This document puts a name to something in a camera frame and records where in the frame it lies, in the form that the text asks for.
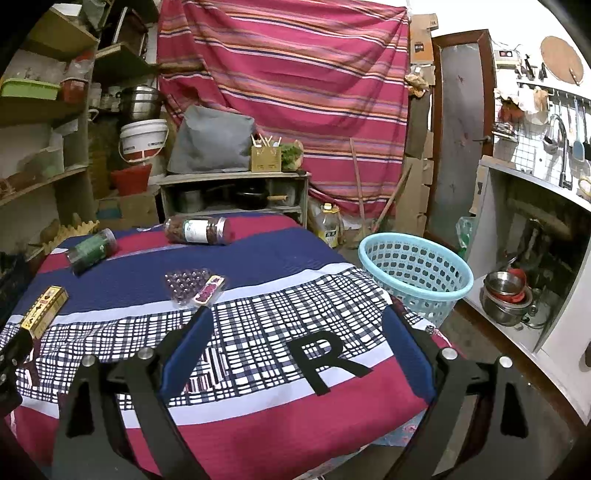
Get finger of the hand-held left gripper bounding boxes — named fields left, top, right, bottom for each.
left=0, top=326, right=34, bottom=376

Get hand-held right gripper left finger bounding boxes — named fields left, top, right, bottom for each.
left=53, top=305, right=215, bottom=480

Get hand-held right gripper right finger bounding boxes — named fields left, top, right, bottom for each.
left=381, top=302, right=543, bottom=480

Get yellow rectangular box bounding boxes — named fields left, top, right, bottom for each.
left=19, top=285, right=69, bottom=341

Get light blue plastic basket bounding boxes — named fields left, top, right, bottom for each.
left=358, top=232, right=475, bottom=329

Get pink snack packet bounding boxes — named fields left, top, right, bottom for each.
left=191, top=274, right=229, bottom=308

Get clear blister pack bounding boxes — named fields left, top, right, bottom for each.
left=164, top=269, right=208, bottom=309

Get red blue plaid blanket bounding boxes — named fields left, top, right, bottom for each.
left=0, top=212, right=451, bottom=480

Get steel bowl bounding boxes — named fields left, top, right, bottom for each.
left=485, top=271, right=522, bottom=297

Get green filled plastic jar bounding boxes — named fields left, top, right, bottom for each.
left=66, top=227, right=118, bottom=277

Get brown filled plastic jar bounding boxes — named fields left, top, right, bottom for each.
left=164, top=215, right=232, bottom=247

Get yellow egg carton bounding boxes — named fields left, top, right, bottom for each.
left=44, top=220, right=101, bottom=256

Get green plastic bag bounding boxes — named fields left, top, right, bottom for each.
left=456, top=216, right=476, bottom=262

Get red plastic bowl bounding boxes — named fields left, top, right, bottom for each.
left=492, top=268, right=532, bottom=306

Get yellow oil bottle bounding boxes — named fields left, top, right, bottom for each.
left=318, top=203, right=343, bottom=248

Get wooden stick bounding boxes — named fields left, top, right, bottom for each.
left=372, top=166, right=413, bottom=234

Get white sink cabinet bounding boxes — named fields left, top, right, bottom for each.
left=462, top=154, right=591, bottom=403

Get cardboard box with blue print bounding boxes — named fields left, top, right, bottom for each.
left=95, top=191, right=160, bottom=232

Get black frying pan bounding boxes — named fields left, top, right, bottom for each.
left=233, top=185, right=289, bottom=210

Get stack of cardboard boxes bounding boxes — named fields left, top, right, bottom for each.
left=401, top=95, right=435, bottom=237

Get tall wooden shelf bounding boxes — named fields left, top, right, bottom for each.
left=0, top=0, right=160, bottom=260

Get straw broom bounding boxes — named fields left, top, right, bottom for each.
left=348, top=137, right=385, bottom=241

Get low grey shelf rack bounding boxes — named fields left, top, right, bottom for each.
left=159, top=170, right=311, bottom=229

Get red plastic basin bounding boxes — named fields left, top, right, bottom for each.
left=111, top=164, right=153, bottom=197

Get sink basin underside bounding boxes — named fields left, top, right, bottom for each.
left=505, top=193, right=579, bottom=241

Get wooden utensil box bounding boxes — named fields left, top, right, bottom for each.
left=250, top=133, right=283, bottom=173

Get grey fabric bag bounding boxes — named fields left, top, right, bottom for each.
left=167, top=105, right=257, bottom=174

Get white plastic bucket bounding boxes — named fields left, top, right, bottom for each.
left=119, top=119, right=169, bottom=164

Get grey metal door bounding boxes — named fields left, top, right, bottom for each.
left=424, top=28, right=498, bottom=244

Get bunch of green leaves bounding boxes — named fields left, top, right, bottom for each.
left=279, top=142, right=305, bottom=171

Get large steel pot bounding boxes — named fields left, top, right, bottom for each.
left=119, top=85, right=162, bottom=121

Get steel faucet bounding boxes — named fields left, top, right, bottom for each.
left=546, top=114, right=574, bottom=191

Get green plastic tray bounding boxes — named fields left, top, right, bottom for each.
left=0, top=78, right=62, bottom=101

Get light blue spatula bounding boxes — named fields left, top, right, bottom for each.
left=571, top=99, right=587, bottom=161

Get hanging plastic bags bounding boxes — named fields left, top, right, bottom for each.
left=494, top=85, right=551, bottom=126

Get red striped hanging cloth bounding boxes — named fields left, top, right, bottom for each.
left=156, top=0, right=411, bottom=220

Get brown cardboard box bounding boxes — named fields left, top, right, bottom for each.
left=409, top=14, right=439, bottom=64

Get round wooden board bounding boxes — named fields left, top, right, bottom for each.
left=540, top=36, right=584, bottom=87

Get steel pot with handles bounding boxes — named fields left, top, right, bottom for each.
left=480, top=286, right=550, bottom=329

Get wire wall rack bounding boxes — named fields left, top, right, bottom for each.
left=495, top=78, right=591, bottom=186

